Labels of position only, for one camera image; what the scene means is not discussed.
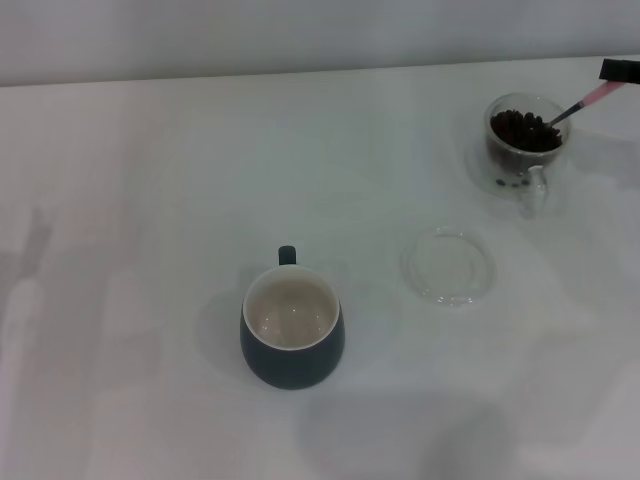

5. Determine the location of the dark teal ceramic mug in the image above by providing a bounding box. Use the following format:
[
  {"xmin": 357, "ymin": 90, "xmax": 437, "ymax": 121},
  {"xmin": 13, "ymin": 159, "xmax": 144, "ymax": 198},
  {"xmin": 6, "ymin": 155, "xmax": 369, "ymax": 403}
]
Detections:
[{"xmin": 238, "ymin": 244, "xmax": 346, "ymax": 390}]

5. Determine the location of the metal spoon with pink handle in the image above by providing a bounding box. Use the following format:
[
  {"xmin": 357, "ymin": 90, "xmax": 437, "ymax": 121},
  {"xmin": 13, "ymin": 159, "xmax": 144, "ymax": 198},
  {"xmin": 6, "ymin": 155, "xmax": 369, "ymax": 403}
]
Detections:
[{"xmin": 544, "ymin": 81, "xmax": 628, "ymax": 137}]

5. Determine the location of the clear glass round dish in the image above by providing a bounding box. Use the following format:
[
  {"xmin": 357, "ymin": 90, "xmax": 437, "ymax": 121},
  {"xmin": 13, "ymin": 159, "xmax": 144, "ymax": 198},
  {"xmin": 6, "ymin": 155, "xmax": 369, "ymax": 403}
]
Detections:
[{"xmin": 399, "ymin": 224, "xmax": 499, "ymax": 308}]

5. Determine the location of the coffee beans pile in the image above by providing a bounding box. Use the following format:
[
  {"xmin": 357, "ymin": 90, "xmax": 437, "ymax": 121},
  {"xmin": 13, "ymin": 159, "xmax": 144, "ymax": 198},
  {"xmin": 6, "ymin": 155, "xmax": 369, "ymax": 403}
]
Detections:
[{"xmin": 489, "ymin": 109, "xmax": 564, "ymax": 152}]

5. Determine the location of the clear glass cup with handle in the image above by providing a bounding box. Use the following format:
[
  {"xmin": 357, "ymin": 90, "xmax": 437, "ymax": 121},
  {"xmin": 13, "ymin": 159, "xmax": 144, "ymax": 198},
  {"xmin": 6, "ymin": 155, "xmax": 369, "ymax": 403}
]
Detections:
[{"xmin": 483, "ymin": 92, "xmax": 572, "ymax": 219}]

